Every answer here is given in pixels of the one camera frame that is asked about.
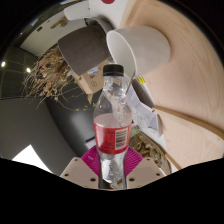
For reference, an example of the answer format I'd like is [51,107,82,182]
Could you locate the beige wooden drawing board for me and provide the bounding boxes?
[153,105,224,171]
[119,0,224,134]

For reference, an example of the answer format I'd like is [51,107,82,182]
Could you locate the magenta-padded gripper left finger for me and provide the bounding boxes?
[59,146,102,190]

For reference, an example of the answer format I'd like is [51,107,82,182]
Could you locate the white plastic chair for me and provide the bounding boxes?
[63,2,93,22]

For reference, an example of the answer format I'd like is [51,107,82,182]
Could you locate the grey pot with dried plant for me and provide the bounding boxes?
[21,24,111,111]

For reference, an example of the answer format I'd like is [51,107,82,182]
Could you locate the folded grey newspaper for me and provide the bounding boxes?
[125,78,164,138]

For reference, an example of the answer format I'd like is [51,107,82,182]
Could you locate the long ceiling light panel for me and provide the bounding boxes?
[11,144,54,174]

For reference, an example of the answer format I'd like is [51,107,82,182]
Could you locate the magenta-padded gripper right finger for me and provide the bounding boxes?
[121,146,167,190]

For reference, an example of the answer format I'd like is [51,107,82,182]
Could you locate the white ceramic mug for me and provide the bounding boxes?
[105,25,171,79]

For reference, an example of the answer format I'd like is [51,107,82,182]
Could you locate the brown cardboard box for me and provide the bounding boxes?
[71,59,113,95]

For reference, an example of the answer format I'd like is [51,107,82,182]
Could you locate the wooden figure sculpture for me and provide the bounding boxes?
[50,17,69,29]

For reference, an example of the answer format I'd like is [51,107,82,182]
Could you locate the grey plant saucer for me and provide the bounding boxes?
[87,16,114,36]

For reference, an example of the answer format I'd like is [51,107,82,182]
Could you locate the clear red-labelled drink bottle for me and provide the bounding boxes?
[92,63,133,184]

